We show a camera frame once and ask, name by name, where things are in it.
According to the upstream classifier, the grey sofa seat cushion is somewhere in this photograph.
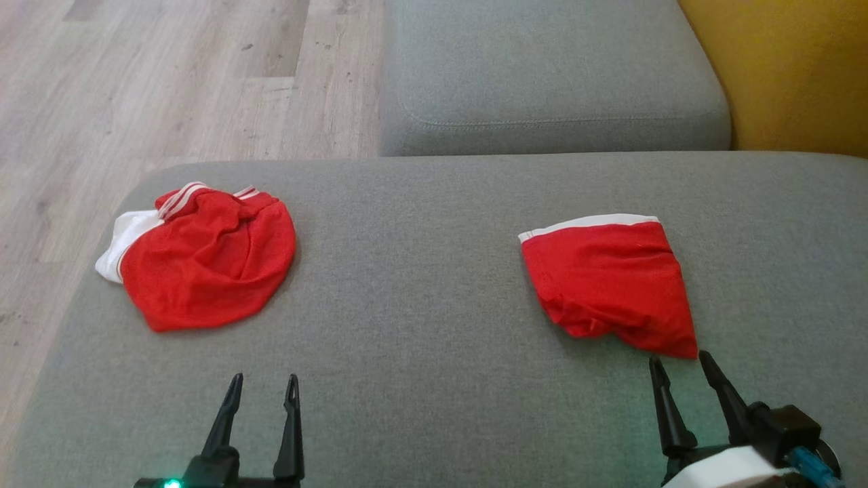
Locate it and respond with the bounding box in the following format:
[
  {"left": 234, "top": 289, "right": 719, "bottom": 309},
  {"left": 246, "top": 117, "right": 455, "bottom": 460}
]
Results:
[{"left": 7, "top": 150, "right": 868, "bottom": 488}]

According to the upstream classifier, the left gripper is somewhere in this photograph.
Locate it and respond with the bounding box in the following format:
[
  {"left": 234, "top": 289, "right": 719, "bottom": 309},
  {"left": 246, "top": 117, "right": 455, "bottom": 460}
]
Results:
[{"left": 134, "top": 373, "right": 304, "bottom": 488}]

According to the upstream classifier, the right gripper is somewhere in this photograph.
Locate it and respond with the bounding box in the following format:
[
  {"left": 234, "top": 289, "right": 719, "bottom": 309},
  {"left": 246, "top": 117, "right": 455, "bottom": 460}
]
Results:
[{"left": 649, "top": 350, "right": 846, "bottom": 488}]

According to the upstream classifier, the red and white jersey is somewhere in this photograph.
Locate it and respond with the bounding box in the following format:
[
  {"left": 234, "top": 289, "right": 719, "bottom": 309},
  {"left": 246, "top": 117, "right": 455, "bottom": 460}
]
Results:
[{"left": 95, "top": 181, "right": 298, "bottom": 333}]

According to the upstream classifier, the yellow cushion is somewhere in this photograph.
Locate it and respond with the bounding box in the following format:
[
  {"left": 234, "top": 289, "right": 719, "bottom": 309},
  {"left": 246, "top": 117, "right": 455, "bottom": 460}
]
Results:
[{"left": 677, "top": 0, "right": 868, "bottom": 160}]

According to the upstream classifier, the blue cable connector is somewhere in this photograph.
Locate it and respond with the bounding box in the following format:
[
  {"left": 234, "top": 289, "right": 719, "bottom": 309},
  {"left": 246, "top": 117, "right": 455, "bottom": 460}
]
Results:
[{"left": 790, "top": 446, "right": 845, "bottom": 488}]

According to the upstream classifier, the red shorts white waistband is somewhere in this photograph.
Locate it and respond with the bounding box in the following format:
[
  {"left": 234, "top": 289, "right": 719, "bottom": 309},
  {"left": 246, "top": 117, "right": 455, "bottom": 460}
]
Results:
[{"left": 518, "top": 213, "right": 699, "bottom": 360}]

